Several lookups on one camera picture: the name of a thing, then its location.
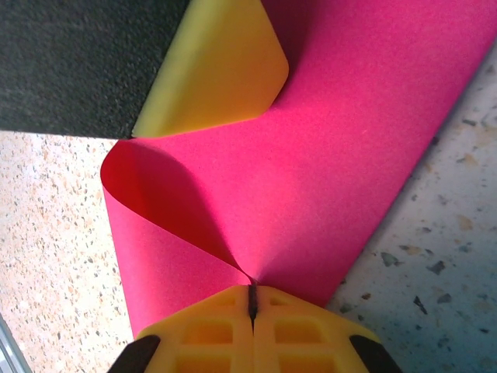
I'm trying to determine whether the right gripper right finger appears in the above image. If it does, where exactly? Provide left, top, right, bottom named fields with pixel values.
left=251, top=284, right=405, bottom=373

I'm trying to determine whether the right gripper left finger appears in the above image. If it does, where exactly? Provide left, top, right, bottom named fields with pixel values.
left=112, top=284, right=255, bottom=373

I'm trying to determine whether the pink paper sheet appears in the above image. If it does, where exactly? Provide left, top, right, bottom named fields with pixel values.
left=99, top=0, right=497, bottom=339

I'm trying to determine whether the long aluminium base rail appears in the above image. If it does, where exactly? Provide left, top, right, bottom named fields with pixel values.
left=0, top=312, right=32, bottom=373

